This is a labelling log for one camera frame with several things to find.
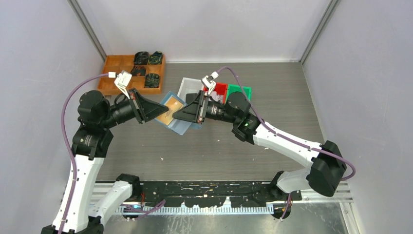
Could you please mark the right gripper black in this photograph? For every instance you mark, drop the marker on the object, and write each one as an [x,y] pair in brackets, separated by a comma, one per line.
[197,109]

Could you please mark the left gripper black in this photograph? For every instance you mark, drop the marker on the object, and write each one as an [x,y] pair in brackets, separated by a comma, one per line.
[143,109]

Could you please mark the gold card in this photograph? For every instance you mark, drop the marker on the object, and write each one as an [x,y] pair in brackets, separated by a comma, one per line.
[173,105]

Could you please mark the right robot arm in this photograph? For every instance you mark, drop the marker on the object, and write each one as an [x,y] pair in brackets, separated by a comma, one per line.
[322,170]

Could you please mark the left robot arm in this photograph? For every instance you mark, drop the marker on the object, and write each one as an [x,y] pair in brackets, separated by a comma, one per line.
[88,151]

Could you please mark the black card stack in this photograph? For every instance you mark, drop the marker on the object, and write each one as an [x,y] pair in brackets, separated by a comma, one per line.
[190,97]

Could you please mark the white plastic bin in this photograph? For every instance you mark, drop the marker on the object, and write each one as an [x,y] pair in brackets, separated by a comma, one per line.
[189,86]

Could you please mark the rolled dark tie bottom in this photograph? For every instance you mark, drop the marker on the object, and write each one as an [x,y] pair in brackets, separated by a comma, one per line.
[152,80]

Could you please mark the wooden compartment tray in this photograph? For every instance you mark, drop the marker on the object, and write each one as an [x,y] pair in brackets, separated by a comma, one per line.
[118,63]

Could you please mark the red plastic bin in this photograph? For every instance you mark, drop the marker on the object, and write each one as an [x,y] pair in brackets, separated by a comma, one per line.
[220,92]

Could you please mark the rolled dark tie middle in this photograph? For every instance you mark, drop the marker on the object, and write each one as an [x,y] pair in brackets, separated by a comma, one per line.
[138,70]

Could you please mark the rolled dark tie top-right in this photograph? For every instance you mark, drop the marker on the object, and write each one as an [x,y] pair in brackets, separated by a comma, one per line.
[155,58]

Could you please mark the rolled dark tie top-left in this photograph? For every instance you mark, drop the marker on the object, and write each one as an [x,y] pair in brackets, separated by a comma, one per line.
[141,58]

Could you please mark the green plastic bin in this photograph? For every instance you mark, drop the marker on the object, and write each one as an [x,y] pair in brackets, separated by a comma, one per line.
[236,88]

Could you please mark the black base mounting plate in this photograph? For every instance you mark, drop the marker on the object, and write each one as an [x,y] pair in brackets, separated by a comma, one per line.
[205,194]

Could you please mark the aluminium frame rail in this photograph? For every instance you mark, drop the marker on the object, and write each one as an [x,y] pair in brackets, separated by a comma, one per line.
[342,195]

